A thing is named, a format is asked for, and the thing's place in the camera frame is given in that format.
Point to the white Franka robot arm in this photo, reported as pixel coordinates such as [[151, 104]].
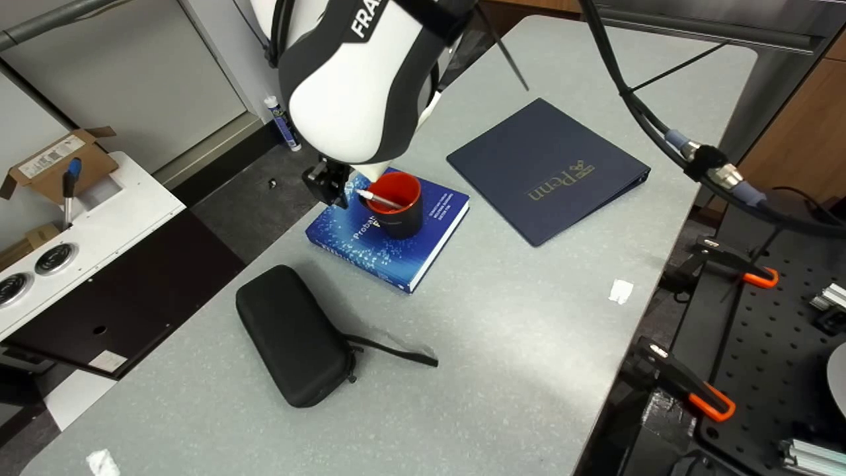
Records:
[[352, 97]]

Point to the wooden counter grey top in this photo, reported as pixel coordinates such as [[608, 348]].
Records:
[[796, 134]]

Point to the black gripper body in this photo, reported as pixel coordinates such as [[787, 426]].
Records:
[[323, 176]]

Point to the white tape label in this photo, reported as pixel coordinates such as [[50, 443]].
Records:
[[623, 293]]

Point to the silver aluminium profile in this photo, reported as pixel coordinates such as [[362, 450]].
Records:
[[816, 459]]

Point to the blue hardcover book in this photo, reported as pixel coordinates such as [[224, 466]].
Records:
[[397, 260]]

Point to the white paper sheet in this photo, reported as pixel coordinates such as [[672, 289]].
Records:
[[79, 401]]

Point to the black mug red inside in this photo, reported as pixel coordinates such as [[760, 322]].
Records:
[[399, 220]]

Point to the open cardboard box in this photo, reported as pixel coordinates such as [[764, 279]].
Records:
[[42, 166]]

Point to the white tape strip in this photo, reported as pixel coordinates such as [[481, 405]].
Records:
[[101, 463]]

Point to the black perforated mounting board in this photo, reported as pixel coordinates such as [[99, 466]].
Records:
[[767, 354]]

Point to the white side table with holes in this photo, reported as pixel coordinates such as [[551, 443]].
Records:
[[106, 233]]

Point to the black low cart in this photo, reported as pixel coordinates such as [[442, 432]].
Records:
[[142, 299]]

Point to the white pen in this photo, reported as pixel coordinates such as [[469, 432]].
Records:
[[378, 200]]

